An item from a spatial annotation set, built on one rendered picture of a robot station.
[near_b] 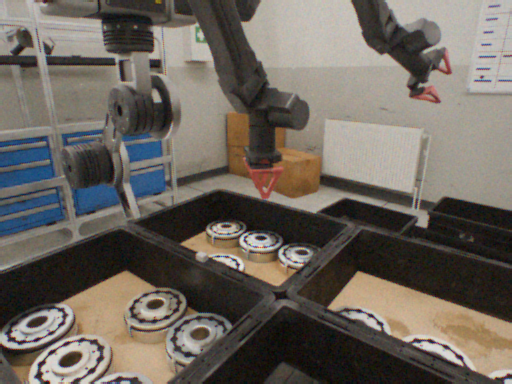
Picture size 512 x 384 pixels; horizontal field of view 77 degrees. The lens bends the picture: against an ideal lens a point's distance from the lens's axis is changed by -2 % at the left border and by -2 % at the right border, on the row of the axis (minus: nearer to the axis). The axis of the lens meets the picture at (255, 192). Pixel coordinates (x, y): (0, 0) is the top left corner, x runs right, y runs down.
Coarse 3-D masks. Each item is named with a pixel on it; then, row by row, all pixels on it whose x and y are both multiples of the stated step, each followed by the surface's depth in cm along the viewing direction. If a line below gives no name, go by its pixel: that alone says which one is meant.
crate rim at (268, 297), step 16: (80, 240) 63; (144, 240) 63; (48, 256) 57; (176, 256) 58; (192, 256) 57; (0, 272) 52; (208, 272) 54; (224, 272) 53; (256, 288) 49; (240, 320) 42; (224, 336) 40; (0, 352) 37; (208, 352) 37; (0, 368) 35; (192, 368) 35
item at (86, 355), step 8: (64, 352) 45; (72, 352) 45; (80, 352) 45; (88, 352) 45; (56, 360) 44; (88, 360) 44; (56, 368) 42; (64, 368) 42; (72, 368) 42; (80, 368) 43; (64, 376) 42
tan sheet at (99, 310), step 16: (128, 272) 70; (96, 288) 65; (112, 288) 65; (128, 288) 65; (144, 288) 65; (80, 304) 60; (96, 304) 60; (112, 304) 60; (80, 320) 56; (96, 320) 56; (112, 320) 56; (112, 336) 53; (128, 336) 53; (112, 352) 50; (128, 352) 50; (144, 352) 50; (160, 352) 50; (16, 368) 47; (128, 368) 47; (144, 368) 47; (160, 368) 47
